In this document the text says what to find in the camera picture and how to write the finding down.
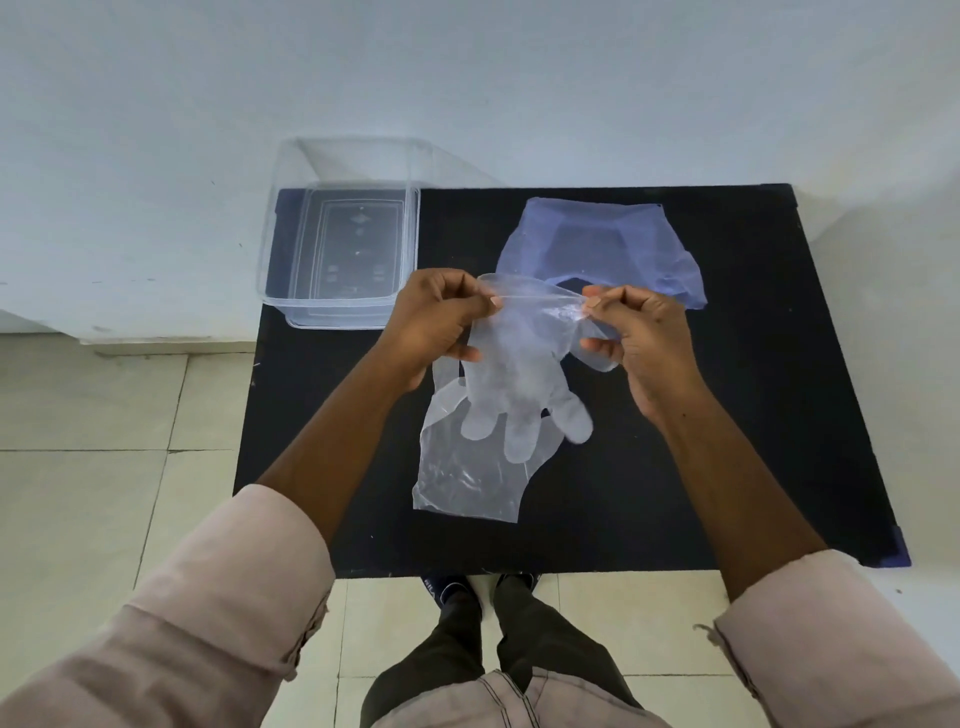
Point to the dark trousers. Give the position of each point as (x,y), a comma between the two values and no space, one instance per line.
(525,637)

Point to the dark shoe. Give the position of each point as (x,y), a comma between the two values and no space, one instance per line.
(517,579)
(446,589)

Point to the person's left forearm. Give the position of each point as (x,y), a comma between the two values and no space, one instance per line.
(337,457)

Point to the clear plastic glove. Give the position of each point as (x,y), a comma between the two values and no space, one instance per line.
(525,367)
(465,465)

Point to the person's right thumb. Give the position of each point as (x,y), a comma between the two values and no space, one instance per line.
(601,351)

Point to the person's right forearm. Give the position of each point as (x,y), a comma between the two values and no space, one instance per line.
(735,495)

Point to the person's right hand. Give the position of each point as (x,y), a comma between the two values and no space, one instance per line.
(656,352)

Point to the blue plastic cap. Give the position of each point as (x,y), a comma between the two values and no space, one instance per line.
(600,240)

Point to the clear plastic container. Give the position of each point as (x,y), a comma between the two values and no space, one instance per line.
(337,240)

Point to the person's left thumb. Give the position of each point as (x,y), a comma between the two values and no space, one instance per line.
(465,354)

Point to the pale pink shirt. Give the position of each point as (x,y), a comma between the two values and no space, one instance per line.
(187,630)

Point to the person's left hand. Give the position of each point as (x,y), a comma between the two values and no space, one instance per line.
(420,330)

